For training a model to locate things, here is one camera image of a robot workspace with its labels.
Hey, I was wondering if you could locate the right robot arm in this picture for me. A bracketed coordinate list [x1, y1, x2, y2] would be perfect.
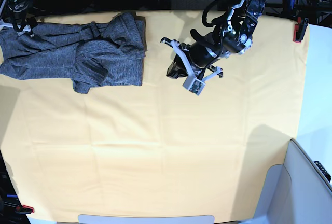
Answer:
[1, 0, 34, 35]

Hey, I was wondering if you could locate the grey long-sleeve shirt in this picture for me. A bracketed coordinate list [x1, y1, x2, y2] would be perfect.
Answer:
[1, 12, 146, 94]

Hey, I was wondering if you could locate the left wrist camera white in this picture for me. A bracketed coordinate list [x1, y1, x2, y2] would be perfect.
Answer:
[183, 76, 206, 96]

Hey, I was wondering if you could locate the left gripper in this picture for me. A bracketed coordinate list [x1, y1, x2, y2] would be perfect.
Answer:
[161, 37, 223, 80]

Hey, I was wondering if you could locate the black remote on bin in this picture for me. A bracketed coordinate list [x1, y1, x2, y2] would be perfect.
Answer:
[314, 161, 331, 183]

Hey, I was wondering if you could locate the red black clamp left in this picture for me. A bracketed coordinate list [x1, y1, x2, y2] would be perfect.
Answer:
[15, 205, 35, 215]

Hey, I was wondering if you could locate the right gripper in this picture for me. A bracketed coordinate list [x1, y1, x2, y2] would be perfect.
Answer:
[1, 10, 36, 36]

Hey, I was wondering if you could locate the yellow table cloth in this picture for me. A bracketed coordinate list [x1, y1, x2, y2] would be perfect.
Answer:
[1, 11, 311, 223]

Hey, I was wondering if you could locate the red black clamp right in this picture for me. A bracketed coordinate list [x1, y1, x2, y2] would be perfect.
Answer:
[293, 17, 309, 43]

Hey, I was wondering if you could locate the red black clamp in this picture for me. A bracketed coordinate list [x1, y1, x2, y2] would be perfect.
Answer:
[15, 205, 35, 215]
[293, 17, 309, 43]

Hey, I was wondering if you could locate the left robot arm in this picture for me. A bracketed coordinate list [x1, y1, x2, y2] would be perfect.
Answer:
[166, 0, 266, 80]

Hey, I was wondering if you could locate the white storage bin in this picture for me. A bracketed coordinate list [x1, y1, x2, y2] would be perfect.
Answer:
[252, 139, 331, 223]

